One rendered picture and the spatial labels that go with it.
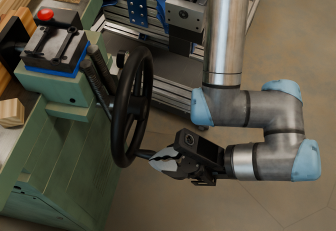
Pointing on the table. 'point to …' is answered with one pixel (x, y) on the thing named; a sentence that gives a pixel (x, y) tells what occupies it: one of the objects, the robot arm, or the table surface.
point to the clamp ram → (12, 43)
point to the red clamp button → (45, 14)
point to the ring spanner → (63, 46)
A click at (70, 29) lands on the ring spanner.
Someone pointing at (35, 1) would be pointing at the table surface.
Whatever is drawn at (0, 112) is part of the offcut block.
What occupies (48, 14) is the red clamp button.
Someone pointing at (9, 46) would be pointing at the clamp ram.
